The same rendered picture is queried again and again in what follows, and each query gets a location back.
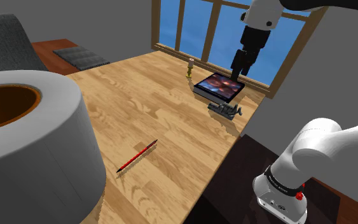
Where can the red-brown wooden side table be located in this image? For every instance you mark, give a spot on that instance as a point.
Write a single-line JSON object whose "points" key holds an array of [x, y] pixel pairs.
{"points": [[47, 54]]}

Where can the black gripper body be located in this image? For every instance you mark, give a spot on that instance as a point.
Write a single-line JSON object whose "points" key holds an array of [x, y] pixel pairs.
{"points": [[255, 38]]}

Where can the pale candle on brass holder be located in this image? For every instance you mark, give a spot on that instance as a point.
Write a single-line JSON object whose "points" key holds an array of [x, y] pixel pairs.
{"points": [[190, 66]]}

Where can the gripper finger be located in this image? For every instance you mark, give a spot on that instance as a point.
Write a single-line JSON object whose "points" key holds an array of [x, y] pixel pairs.
{"points": [[236, 66], [248, 66]]}

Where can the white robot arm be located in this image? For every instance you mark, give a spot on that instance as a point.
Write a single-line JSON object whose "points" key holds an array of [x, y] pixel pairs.
{"points": [[309, 152]]}

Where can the grey folded cushion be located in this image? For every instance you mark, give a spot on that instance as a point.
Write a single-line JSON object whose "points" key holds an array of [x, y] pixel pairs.
{"points": [[81, 58]]}

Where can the brown wooden frame window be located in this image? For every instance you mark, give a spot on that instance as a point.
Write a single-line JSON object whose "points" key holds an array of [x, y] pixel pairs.
{"points": [[211, 31]]}

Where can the grey fabric armchair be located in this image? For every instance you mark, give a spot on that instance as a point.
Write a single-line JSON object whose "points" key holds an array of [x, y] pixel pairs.
{"points": [[3, 43]]}

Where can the black book with nebula cover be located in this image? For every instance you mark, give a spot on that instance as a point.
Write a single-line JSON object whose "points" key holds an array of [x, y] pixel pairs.
{"points": [[219, 86]]}

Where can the red and black pen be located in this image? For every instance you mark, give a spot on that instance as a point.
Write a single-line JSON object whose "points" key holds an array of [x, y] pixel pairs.
{"points": [[136, 156]]}

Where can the dark robot stand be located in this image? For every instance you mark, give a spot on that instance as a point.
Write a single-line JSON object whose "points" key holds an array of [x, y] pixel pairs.
{"points": [[237, 183]]}

